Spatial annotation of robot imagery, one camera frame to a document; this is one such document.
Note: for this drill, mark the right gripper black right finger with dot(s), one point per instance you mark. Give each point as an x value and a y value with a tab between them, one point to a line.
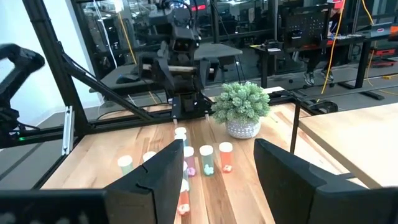
286	186

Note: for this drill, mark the person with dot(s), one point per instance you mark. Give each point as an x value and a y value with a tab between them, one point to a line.
311	63

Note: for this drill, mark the black computer mouse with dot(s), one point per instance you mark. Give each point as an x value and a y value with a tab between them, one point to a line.
127	79

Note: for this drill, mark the black device with green light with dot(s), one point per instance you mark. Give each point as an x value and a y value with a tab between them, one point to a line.
18	59

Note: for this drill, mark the pink pill bottle white cap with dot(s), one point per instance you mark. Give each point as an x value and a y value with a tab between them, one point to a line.
189	161
149	155

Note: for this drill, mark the silver aluminium bracket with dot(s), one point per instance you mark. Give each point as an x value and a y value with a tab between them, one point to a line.
67	130

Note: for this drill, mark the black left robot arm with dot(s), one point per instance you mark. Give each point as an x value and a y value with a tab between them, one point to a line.
183	102

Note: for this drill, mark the green succulent in white pot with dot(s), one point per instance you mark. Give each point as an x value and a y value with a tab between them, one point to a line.
241	102

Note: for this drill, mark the black desk with pegboard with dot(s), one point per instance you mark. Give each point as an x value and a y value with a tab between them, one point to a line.
306	25

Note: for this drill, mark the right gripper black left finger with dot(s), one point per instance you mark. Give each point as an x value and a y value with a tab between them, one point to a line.
149	193

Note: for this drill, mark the green pill bottle white cap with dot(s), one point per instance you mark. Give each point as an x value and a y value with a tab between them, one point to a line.
206	161
180	130
126	166

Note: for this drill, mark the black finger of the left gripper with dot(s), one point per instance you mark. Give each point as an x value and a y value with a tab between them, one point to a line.
164	74
204	73

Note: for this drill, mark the blue pill bottle white cap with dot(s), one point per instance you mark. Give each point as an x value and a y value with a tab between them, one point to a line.
181	137
185	169

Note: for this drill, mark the orange pill bottle white cap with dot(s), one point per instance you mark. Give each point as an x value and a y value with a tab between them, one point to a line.
184	199
226	158

